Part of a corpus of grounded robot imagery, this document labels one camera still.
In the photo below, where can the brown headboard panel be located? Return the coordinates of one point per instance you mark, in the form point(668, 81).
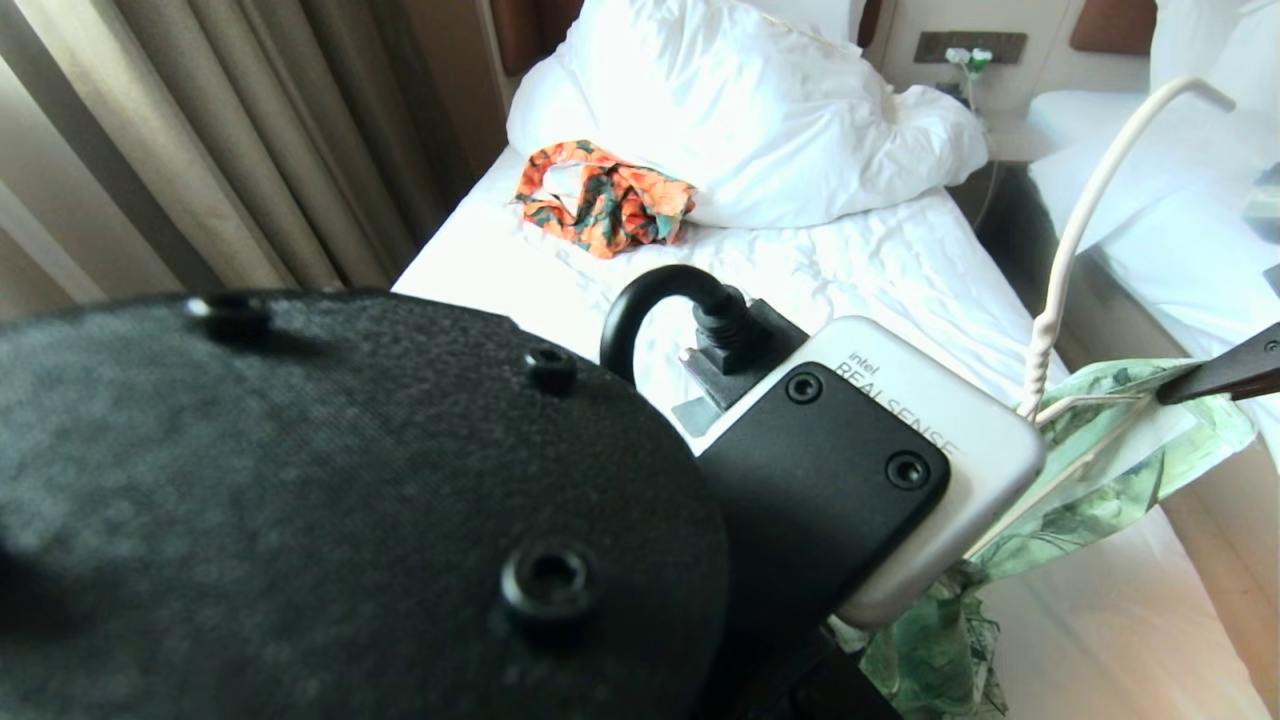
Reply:
point(525, 30)
point(1112, 25)

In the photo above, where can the beige curtain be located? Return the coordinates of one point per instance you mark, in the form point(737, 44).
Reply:
point(200, 140)

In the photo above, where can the wall socket panel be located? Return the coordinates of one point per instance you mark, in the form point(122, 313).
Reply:
point(1005, 46)

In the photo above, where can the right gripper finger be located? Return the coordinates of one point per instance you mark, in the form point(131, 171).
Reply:
point(1230, 375)

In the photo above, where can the white clothes hanger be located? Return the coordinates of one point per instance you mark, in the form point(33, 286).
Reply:
point(1085, 215)

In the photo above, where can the white charger plug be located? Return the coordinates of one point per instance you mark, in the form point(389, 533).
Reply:
point(968, 58)

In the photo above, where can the white pillow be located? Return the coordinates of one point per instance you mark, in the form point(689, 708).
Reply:
point(1215, 45)
point(740, 110)

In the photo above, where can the green leaf print shirt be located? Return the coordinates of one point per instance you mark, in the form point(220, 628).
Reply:
point(1090, 500)

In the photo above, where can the bed with white sheet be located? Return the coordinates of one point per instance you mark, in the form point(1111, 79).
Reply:
point(1170, 220)
point(860, 270)

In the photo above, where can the orange floral garment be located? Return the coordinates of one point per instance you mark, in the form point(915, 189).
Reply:
point(620, 205)

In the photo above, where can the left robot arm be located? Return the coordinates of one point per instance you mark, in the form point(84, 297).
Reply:
point(300, 520)

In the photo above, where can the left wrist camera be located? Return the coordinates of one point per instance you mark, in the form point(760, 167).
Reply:
point(940, 440)

